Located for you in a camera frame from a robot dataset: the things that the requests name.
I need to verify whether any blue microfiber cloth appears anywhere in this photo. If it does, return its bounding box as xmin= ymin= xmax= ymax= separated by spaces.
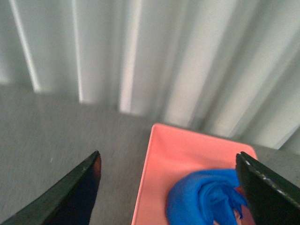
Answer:
xmin=166 ymin=169 xmax=247 ymax=225

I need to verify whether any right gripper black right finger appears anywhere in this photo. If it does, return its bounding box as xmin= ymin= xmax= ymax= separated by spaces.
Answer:
xmin=236 ymin=152 xmax=300 ymax=225

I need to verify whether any white pleated curtain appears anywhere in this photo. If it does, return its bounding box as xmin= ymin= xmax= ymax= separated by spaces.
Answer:
xmin=0 ymin=0 xmax=300 ymax=153

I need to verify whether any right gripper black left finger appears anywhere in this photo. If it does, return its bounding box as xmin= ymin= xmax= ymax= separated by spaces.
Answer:
xmin=3 ymin=151 xmax=101 ymax=225

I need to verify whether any pink plastic box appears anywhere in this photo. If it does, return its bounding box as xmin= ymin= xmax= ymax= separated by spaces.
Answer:
xmin=132 ymin=123 xmax=257 ymax=225

